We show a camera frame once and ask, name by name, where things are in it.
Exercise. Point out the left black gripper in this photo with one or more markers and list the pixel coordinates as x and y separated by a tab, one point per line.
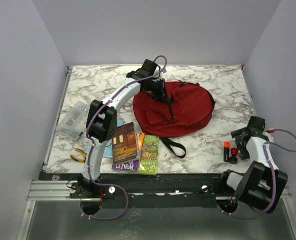
161	96

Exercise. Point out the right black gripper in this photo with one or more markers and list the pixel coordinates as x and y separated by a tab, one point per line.
243	151

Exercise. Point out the orange black highlighter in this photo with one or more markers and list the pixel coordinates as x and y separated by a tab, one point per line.
226	151

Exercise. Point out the red round stamp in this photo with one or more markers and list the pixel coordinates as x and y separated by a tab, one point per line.
233	158

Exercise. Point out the red backpack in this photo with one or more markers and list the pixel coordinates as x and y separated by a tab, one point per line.
190	110

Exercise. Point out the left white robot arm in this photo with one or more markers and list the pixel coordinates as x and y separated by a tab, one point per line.
102	115

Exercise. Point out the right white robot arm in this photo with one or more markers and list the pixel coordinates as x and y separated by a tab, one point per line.
262	184

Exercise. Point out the dark brown paperback book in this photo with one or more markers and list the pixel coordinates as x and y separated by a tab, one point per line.
124	144

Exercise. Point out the green Treehouse book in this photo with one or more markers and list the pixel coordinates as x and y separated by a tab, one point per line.
149	155

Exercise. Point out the purple Roald Dahl book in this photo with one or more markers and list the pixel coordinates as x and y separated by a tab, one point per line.
131	165

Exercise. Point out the clear plastic organizer box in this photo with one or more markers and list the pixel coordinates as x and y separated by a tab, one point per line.
73	124

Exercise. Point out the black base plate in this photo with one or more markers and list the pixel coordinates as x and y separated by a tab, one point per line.
115	189

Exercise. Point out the yellow handled pliers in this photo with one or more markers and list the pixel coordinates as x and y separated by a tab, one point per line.
78	155

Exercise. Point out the aluminium mounting rail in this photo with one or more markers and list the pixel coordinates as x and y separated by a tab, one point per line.
58	191

